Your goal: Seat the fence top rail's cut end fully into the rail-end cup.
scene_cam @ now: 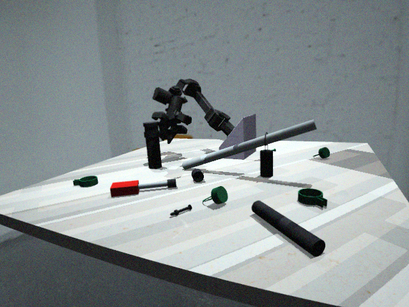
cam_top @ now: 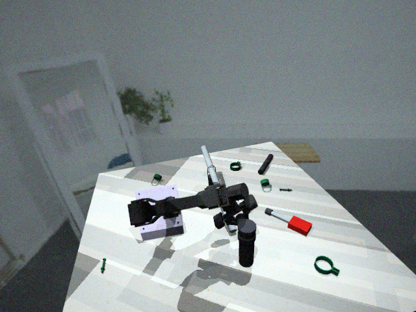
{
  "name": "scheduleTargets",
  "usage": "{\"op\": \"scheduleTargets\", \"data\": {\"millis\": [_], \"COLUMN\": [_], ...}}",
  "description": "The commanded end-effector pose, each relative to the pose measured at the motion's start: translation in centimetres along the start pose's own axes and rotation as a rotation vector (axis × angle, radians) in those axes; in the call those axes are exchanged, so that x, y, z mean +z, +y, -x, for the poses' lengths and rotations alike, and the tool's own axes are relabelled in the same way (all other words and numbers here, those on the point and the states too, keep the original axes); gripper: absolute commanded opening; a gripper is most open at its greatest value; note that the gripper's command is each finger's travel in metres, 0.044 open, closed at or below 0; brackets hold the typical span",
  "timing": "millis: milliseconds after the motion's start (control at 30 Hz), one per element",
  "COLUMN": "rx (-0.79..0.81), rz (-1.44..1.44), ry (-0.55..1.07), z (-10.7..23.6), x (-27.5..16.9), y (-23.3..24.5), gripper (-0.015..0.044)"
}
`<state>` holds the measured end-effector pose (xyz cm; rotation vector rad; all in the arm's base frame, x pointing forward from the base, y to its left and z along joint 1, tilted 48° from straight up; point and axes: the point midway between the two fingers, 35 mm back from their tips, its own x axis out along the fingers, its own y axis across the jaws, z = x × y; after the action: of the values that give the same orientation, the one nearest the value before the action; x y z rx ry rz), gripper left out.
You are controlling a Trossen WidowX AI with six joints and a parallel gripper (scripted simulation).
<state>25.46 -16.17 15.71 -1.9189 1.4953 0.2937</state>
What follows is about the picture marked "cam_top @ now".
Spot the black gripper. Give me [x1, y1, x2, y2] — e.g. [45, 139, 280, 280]
[213, 194, 258, 229]

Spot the dark green band clamp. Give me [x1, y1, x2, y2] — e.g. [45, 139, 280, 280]
[230, 161, 241, 171]
[314, 255, 340, 276]

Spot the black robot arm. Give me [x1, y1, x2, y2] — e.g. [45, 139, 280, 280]
[127, 183, 249, 227]

